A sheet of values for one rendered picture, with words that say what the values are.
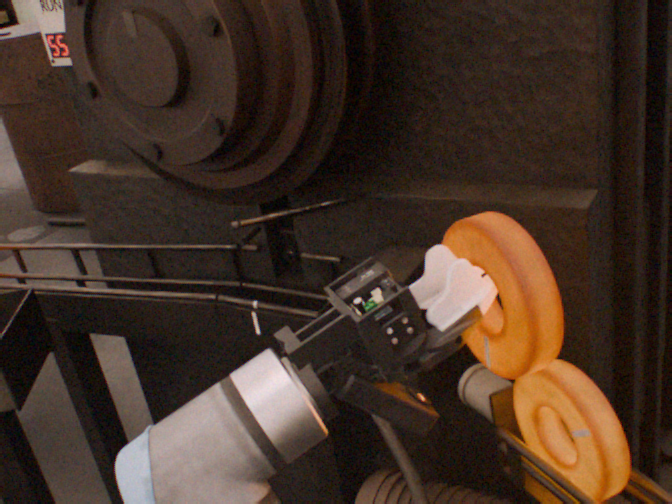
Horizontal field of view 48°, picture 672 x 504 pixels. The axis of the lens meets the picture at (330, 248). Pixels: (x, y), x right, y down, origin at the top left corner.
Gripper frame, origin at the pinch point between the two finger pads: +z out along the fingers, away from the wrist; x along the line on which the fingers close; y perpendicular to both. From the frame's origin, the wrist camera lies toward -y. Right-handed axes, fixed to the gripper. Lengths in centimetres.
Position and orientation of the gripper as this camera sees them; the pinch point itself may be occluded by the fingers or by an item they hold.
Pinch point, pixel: (494, 278)
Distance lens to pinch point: 70.6
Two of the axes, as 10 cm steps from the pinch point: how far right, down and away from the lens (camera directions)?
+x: -3.9, -3.4, 8.5
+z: 8.2, -5.4, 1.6
